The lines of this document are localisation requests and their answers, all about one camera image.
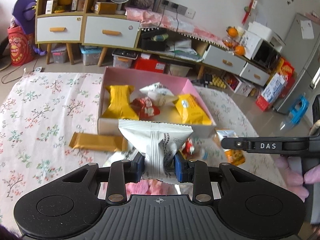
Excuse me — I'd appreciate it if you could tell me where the white black snack pack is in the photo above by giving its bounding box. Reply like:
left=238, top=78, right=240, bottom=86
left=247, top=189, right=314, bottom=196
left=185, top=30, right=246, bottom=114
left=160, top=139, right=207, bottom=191
left=118, top=119, right=193, bottom=184

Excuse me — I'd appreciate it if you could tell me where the large yellow snack bag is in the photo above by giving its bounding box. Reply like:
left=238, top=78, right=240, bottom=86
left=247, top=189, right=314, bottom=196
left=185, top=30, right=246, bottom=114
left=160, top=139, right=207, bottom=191
left=174, top=94, right=212, bottom=126

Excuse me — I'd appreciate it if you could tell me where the red candy pack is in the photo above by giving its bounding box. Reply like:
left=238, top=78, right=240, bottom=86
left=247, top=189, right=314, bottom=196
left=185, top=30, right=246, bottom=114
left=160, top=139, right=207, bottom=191
left=130, top=96, right=160, bottom=120

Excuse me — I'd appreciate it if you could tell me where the golden brown bar pack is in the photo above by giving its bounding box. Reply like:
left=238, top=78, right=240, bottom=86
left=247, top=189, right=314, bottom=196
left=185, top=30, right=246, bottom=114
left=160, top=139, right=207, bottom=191
left=69, top=132, right=128, bottom=152

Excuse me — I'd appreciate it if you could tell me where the yellow ribbed snack bag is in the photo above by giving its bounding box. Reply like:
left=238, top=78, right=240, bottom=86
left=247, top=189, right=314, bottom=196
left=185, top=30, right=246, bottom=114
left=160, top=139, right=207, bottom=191
left=101, top=85, right=139, bottom=120

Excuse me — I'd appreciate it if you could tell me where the white grey snack bag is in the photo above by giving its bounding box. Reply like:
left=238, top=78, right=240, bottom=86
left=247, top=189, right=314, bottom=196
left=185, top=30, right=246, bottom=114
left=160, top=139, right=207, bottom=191
left=139, top=82, right=178, bottom=107

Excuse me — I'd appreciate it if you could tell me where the pink snack pack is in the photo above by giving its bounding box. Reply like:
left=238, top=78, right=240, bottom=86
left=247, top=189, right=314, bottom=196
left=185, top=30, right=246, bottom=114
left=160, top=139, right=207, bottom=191
left=125, top=180, right=179, bottom=198

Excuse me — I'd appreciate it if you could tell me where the pink gloved right hand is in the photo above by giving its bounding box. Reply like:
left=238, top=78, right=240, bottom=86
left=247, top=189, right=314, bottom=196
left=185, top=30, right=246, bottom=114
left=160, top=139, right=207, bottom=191
left=275, top=157, right=320, bottom=201

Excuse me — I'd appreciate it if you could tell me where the blue plastic stool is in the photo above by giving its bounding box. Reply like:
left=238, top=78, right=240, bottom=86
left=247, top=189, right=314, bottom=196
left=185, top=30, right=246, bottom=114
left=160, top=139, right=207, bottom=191
left=280, top=95, right=309, bottom=133

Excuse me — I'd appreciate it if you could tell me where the blue white milk carton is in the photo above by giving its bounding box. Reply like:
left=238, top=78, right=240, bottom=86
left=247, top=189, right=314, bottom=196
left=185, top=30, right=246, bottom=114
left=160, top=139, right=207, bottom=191
left=255, top=73, right=286, bottom=112

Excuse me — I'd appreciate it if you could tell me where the pink cardboard box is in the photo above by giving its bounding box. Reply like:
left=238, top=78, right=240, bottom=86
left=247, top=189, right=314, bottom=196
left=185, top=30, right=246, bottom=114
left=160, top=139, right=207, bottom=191
left=98, top=67, right=216, bottom=138

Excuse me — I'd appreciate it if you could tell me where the yellow egg tray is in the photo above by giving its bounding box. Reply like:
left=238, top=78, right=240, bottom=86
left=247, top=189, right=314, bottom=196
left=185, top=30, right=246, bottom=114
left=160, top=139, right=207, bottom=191
left=212, top=76, right=226, bottom=89

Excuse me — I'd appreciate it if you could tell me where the clear plastic bin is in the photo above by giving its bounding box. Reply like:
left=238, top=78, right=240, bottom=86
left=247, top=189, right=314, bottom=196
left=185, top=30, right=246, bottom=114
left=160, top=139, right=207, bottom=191
left=168, top=64, right=192, bottom=77

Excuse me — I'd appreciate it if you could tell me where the white microwave oven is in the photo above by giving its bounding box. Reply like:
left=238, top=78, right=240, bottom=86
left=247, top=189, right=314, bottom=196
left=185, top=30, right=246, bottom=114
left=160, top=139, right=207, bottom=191
left=240, top=30, right=281, bottom=70

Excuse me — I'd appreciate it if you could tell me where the red storage box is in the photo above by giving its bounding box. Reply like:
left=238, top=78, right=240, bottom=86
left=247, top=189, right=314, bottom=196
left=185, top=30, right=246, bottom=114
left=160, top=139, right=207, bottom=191
left=133, top=57, right=165, bottom=73

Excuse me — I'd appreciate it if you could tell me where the floral tablecloth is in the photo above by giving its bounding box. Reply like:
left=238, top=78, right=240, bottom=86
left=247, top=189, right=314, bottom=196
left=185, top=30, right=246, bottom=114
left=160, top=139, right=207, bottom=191
left=1, top=72, right=286, bottom=231

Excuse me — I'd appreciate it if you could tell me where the orange fruit lower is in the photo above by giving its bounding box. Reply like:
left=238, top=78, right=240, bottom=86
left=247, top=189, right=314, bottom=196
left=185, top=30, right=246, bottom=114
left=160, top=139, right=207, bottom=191
left=234, top=45, right=246, bottom=56

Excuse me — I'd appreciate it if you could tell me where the orange fruit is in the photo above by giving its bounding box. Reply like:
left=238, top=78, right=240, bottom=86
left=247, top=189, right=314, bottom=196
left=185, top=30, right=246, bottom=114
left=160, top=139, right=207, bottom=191
left=227, top=27, right=239, bottom=38
left=234, top=45, right=246, bottom=56

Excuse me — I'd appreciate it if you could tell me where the blue lid plastic bin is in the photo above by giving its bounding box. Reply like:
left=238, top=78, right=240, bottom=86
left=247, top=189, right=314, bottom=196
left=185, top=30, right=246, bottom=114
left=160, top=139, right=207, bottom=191
left=79, top=45, right=102, bottom=66

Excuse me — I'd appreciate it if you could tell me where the black basket on console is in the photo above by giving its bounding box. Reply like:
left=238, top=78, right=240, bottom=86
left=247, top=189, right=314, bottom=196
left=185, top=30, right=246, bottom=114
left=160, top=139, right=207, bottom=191
left=140, top=28, right=169, bottom=51

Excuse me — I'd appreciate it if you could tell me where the long wooden tv console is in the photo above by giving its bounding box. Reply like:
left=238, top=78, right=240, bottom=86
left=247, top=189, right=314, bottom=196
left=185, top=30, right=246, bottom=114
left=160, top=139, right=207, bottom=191
left=142, top=28, right=270, bottom=86

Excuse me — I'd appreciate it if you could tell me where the orange fruit upper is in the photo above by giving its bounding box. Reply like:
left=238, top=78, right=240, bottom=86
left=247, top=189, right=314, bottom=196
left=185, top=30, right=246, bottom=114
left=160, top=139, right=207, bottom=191
left=227, top=27, right=239, bottom=38

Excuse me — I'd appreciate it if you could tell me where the white floor charger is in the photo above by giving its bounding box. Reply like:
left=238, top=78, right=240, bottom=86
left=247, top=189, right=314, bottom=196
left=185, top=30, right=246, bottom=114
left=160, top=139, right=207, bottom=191
left=34, top=67, right=43, bottom=73

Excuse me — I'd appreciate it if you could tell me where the pink cloth cover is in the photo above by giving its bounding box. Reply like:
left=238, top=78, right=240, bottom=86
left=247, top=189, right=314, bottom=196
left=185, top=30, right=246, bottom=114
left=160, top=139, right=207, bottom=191
left=126, top=7, right=227, bottom=49

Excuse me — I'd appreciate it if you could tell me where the cardboard box on cabinet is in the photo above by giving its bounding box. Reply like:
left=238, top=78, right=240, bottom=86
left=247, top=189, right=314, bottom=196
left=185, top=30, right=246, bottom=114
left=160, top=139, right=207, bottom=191
left=94, top=2, right=117, bottom=15

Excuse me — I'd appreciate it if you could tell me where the red gift bag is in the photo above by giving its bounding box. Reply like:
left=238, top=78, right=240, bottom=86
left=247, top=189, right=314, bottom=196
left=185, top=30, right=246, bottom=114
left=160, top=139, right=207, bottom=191
left=7, top=26, right=35, bottom=67

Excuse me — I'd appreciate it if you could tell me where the wooden shelf cabinet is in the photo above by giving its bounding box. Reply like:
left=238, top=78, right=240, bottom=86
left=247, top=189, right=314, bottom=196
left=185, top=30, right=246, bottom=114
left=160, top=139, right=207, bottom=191
left=35, top=0, right=140, bottom=65

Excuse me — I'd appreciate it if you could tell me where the purple plush toy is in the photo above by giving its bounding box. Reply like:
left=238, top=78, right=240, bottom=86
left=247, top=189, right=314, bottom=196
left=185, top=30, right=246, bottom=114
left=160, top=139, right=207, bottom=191
left=9, top=0, right=47, bottom=56

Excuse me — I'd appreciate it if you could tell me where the black handheld camera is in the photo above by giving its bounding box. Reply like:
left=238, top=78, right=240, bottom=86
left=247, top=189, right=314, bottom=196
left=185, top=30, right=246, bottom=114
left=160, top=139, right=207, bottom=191
left=192, top=74, right=213, bottom=87

